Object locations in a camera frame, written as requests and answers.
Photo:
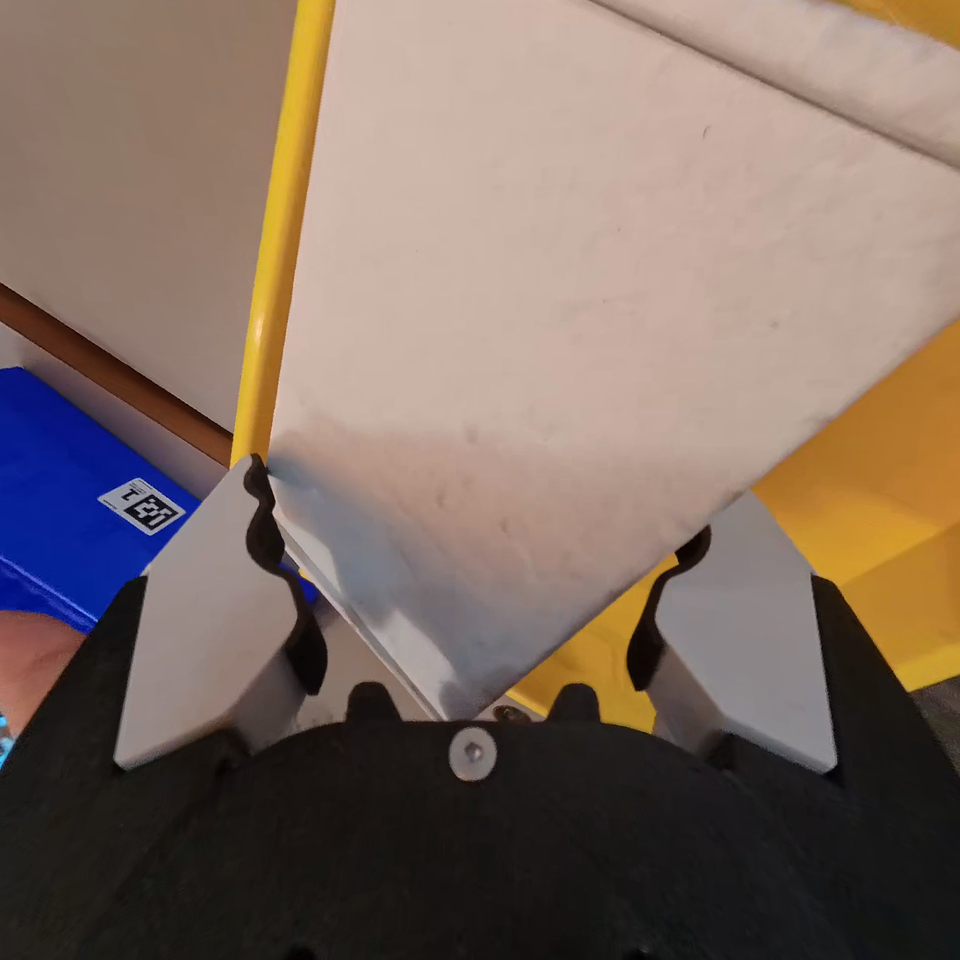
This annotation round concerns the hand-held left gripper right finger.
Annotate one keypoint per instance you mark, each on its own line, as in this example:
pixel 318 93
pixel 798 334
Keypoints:
pixel 742 637

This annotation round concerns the person's left hand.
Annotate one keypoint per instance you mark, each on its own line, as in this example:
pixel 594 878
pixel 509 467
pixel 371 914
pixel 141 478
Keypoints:
pixel 30 660

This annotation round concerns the white cardboard box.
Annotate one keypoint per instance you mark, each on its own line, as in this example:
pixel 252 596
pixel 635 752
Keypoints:
pixel 562 300

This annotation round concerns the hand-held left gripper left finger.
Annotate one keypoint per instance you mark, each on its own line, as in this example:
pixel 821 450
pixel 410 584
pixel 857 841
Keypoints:
pixel 210 637

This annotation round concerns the blue bin with white sticker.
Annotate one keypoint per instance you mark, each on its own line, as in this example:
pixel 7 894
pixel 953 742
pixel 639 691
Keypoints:
pixel 45 480

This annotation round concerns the yellow storage bin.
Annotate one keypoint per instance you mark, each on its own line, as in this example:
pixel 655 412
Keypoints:
pixel 862 487

